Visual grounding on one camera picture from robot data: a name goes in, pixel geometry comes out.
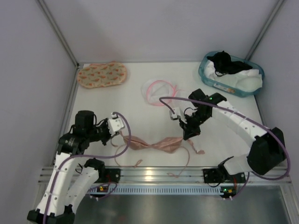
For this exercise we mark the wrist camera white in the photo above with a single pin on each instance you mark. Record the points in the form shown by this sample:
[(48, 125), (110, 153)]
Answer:
[(115, 124), (177, 114)]

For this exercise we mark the blue plastic laundry basket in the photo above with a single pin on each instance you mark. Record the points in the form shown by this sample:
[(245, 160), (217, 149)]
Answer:
[(225, 88)]

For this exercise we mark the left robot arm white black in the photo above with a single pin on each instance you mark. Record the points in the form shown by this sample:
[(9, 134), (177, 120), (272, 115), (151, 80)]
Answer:
[(74, 172)]

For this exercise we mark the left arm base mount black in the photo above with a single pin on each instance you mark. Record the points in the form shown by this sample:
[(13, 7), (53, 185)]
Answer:
[(112, 175)]

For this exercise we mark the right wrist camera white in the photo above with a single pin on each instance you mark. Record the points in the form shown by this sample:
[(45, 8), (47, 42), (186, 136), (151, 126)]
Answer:
[(177, 114)]

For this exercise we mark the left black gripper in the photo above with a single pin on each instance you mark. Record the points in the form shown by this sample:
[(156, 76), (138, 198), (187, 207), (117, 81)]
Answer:
[(105, 136)]

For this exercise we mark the white garment in basket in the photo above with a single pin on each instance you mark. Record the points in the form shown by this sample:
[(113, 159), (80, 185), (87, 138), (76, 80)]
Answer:
[(245, 80)]

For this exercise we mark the pink garment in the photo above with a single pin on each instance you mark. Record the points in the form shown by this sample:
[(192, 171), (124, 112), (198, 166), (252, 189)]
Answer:
[(168, 145)]

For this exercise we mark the pink floral mesh laundry bag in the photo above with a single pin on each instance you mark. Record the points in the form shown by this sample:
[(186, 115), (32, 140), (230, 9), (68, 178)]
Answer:
[(98, 75)]

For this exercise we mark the grey slotted cable duct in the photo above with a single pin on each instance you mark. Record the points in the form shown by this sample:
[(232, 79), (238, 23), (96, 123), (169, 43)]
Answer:
[(161, 190)]

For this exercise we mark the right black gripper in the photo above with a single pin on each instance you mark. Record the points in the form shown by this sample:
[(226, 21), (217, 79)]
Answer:
[(191, 127)]

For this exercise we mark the left aluminium frame post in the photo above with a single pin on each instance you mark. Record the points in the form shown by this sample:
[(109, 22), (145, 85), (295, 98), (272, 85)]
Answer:
[(57, 31)]

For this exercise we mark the aluminium frame post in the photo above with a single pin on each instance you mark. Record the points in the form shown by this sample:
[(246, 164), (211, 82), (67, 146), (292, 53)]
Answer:
[(265, 27), (57, 31)]

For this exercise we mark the black garment in basket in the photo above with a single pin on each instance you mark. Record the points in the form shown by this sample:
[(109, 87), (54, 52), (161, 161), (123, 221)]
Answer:
[(225, 66)]

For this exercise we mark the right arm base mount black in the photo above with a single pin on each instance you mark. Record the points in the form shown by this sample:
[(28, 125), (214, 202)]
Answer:
[(219, 175)]

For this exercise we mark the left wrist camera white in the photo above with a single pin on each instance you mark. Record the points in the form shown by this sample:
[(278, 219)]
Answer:
[(115, 124)]

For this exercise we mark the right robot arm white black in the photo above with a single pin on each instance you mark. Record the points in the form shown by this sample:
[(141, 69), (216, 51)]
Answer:
[(265, 145)]

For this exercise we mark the aluminium front rail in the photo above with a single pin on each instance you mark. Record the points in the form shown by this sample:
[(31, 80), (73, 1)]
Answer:
[(190, 176)]

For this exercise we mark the right aluminium frame post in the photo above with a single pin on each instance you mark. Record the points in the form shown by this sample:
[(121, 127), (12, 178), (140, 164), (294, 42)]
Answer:
[(265, 27)]

